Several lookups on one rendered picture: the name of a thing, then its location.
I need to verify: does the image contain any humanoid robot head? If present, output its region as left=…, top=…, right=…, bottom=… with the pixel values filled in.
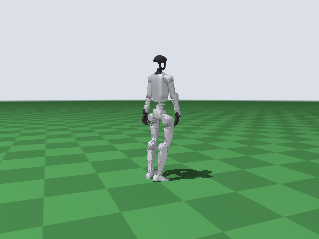
left=153, top=55, right=167, bottom=74

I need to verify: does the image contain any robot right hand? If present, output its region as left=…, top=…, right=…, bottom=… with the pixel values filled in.
left=174, top=112, right=180, bottom=127

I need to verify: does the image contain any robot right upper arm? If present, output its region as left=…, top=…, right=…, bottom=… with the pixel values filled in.
left=163, top=75, right=176, bottom=99

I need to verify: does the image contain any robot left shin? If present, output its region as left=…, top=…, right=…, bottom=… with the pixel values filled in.
left=147, top=142, right=157, bottom=173

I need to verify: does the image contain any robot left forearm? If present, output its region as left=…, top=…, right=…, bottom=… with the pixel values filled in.
left=144, top=96, right=151, bottom=113

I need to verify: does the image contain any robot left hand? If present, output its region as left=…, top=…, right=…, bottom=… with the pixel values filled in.
left=142, top=109, right=150, bottom=125

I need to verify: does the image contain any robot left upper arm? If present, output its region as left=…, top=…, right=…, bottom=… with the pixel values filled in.
left=147, top=75, right=152, bottom=98

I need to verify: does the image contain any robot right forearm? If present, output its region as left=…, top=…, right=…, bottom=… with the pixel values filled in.
left=172, top=93, right=181, bottom=116

